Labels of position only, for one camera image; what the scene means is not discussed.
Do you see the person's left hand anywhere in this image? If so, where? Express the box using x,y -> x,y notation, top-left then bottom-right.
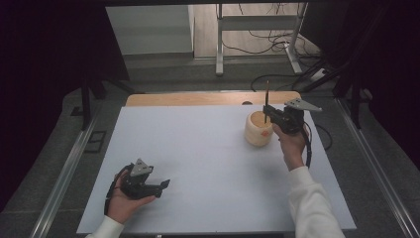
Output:
106,171 -> 157,226

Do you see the person's left white sleeve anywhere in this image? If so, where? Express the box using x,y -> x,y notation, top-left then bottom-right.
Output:
84,215 -> 126,238

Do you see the hand-held gripper black cable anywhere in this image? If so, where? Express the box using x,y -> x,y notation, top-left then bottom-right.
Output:
103,163 -> 134,216
301,121 -> 314,170

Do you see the person's right white sleeve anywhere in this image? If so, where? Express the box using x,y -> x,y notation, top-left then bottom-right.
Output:
286,166 -> 347,238

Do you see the tangle of black floor cables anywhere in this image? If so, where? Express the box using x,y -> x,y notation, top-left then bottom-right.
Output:
220,2 -> 322,68

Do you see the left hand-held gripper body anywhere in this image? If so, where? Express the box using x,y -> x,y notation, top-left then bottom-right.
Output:
119,158 -> 164,200

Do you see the right hand-held gripper black cable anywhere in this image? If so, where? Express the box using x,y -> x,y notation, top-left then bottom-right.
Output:
301,121 -> 314,170

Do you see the dark pencil with orange end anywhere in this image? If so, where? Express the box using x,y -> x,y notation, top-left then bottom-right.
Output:
263,79 -> 270,125

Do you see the aluminium rail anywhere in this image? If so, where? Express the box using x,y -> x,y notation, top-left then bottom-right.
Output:
334,98 -> 420,238
29,113 -> 102,238

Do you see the white board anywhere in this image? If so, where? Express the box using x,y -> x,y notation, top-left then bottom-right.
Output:
76,102 -> 358,236

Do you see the left hand-held gripper black cable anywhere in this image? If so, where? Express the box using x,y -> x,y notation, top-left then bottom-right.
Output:
103,163 -> 134,216

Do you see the white metal desk frame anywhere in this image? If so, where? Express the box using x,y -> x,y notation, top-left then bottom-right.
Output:
215,2 -> 310,77

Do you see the person's white sleeve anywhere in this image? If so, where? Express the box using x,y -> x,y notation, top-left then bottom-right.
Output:
286,166 -> 347,238
84,215 -> 126,238

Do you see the person's right hand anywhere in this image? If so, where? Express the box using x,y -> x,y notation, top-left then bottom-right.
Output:
271,123 -> 311,173

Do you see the dark curtain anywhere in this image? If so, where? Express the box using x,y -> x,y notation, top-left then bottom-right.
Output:
299,0 -> 420,171
0,0 -> 131,213

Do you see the white cabinet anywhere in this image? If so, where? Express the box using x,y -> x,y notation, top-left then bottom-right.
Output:
105,4 -> 196,57

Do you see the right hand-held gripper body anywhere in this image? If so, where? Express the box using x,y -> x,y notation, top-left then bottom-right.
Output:
272,97 -> 324,135

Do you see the wooden table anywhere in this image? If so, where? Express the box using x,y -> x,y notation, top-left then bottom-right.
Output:
125,90 -> 304,108

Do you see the black metal stand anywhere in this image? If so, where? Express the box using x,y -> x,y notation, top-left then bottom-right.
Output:
298,56 -> 372,130
69,70 -> 136,131

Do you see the cream round pen holder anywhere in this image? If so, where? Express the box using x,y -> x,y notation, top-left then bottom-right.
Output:
244,110 -> 275,148

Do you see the thin black cable loop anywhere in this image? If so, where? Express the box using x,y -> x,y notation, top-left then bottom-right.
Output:
314,123 -> 334,152

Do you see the white power strip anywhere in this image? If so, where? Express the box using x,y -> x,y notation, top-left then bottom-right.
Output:
309,67 -> 332,82

